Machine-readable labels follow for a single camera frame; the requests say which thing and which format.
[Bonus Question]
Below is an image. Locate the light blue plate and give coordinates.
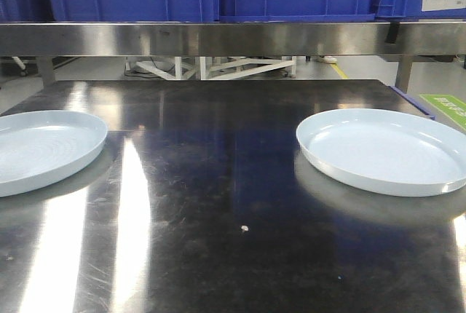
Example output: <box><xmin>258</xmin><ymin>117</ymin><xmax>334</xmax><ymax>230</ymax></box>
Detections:
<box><xmin>1</xmin><ymin>110</ymin><xmax>108</xmax><ymax>197</ymax></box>
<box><xmin>296</xmin><ymin>108</ymin><xmax>465</xmax><ymax>197</ymax></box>

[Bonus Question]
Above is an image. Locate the blue table edge guard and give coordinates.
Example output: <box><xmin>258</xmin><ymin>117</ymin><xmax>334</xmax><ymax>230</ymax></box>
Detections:
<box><xmin>390</xmin><ymin>86</ymin><xmax>436</xmax><ymax>121</ymax></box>

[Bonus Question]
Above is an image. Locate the black tape strip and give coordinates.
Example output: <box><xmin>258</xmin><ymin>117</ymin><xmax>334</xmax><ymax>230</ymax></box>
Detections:
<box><xmin>385</xmin><ymin>22</ymin><xmax>400</xmax><ymax>44</ymax></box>

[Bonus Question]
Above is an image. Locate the green floor sign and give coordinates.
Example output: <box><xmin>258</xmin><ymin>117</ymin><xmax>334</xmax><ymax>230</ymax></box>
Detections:
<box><xmin>420</xmin><ymin>94</ymin><xmax>466</xmax><ymax>129</ymax></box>

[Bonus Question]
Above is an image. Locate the white metal frame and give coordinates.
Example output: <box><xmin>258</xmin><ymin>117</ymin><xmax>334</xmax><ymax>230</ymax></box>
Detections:
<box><xmin>125</xmin><ymin>56</ymin><xmax>297</xmax><ymax>81</ymax></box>

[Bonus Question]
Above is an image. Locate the right steel shelf post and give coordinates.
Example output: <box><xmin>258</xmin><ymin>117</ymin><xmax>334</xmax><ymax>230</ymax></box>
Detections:
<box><xmin>395</xmin><ymin>55</ymin><xmax>414</xmax><ymax>92</ymax></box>

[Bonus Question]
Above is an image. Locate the steel shelf post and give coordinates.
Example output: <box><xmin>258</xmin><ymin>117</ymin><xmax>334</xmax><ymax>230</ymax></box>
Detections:
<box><xmin>36</xmin><ymin>56</ymin><xmax>56</xmax><ymax>87</ymax></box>
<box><xmin>395</xmin><ymin>55</ymin><xmax>414</xmax><ymax>92</ymax></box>

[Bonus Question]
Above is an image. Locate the left steel shelf post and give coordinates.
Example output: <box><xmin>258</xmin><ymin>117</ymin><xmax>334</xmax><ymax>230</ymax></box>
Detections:
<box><xmin>36</xmin><ymin>56</ymin><xmax>56</xmax><ymax>87</ymax></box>

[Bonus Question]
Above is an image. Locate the stainless steel shelf rail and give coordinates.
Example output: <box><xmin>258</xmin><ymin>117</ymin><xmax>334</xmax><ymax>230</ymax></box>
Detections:
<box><xmin>1</xmin><ymin>20</ymin><xmax>465</xmax><ymax>57</ymax></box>

